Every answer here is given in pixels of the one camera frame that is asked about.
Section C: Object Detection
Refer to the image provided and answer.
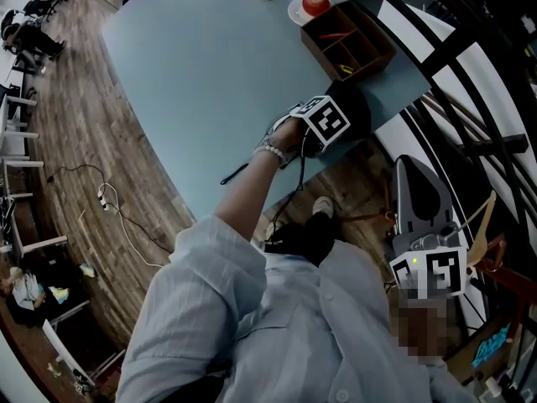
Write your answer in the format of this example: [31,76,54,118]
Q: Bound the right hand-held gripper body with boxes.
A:
[388,221,469,301]

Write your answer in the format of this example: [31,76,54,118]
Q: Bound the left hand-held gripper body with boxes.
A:
[288,94,352,160]

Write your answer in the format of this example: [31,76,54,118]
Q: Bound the person's left forearm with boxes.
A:
[213,149,291,243]

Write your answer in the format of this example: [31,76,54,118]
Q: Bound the person's right forearm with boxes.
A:
[388,298,459,365]

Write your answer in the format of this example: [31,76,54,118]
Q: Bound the person's left hand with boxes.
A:
[274,118,310,155]

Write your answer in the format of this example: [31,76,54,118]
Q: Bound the light wooden hanger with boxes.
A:
[459,190,498,270]

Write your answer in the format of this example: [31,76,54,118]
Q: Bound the brown wooden coat rack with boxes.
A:
[337,207,537,310]

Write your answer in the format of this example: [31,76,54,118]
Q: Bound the brown wooden organizer box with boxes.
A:
[300,0,398,83]

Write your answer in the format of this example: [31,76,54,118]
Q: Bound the person's right white shoe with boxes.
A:
[312,196,336,219]

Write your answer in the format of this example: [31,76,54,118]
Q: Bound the black metal railing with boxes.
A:
[318,0,537,394]

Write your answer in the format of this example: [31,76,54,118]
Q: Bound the cyan patterned cloth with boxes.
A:
[472,323,514,369]

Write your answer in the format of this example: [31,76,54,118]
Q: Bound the brown wooden cabinet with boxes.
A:
[444,308,525,388]

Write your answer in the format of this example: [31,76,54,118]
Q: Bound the person's black trousers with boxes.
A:
[263,212,336,268]

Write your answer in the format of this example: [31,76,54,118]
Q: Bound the white plate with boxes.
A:
[287,0,335,27]

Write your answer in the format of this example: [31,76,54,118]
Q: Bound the red apple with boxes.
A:
[302,0,331,18]

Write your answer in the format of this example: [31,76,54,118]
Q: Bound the light blue table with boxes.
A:
[100,0,433,222]

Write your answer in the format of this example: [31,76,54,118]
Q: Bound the person's light blue shirt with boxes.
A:
[115,214,479,403]

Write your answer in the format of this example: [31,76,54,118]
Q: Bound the cluttered white desk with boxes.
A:
[0,195,69,259]

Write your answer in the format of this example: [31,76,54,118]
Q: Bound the small white table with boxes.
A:
[41,300,127,390]

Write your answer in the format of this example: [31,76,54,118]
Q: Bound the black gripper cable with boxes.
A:
[263,128,310,247]

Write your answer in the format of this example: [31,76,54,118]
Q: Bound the white bead bracelet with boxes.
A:
[253,135,290,169]

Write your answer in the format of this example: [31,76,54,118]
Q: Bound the white floor cable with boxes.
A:
[98,181,165,269]

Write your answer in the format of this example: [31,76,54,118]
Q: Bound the long black floor cable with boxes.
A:
[46,164,175,254]

